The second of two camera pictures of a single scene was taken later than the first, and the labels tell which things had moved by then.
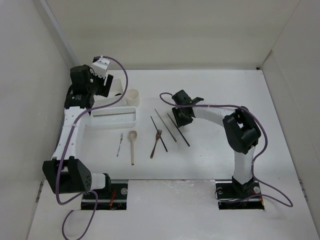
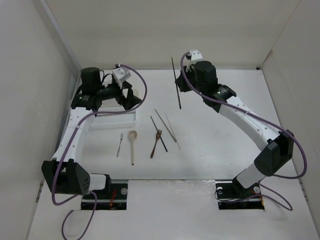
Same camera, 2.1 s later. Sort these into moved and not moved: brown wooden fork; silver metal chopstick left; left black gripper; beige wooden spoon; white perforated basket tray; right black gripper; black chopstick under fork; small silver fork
Moved: left black gripper; right black gripper
Not moved: silver metal chopstick left; brown wooden fork; small silver fork; black chopstick under fork; beige wooden spoon; white perforated basket tray
